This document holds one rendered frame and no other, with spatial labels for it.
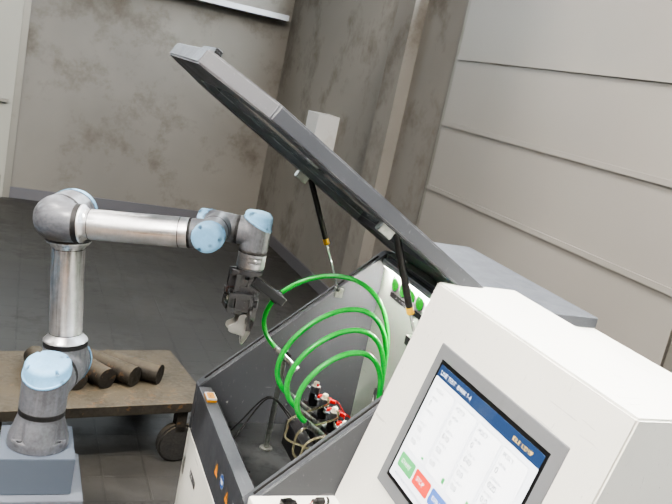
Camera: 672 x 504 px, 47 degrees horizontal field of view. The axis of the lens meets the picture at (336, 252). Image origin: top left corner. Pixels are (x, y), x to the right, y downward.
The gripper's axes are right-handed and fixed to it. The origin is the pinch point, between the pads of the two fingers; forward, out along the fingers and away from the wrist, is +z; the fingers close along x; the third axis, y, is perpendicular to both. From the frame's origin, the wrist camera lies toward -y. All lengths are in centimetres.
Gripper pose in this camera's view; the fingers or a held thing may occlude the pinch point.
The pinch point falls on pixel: (244, 339)
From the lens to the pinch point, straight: 212.0
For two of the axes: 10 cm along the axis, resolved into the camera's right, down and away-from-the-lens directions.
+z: -2.0, 9.6, 2.1
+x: 3.3, 2.7, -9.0
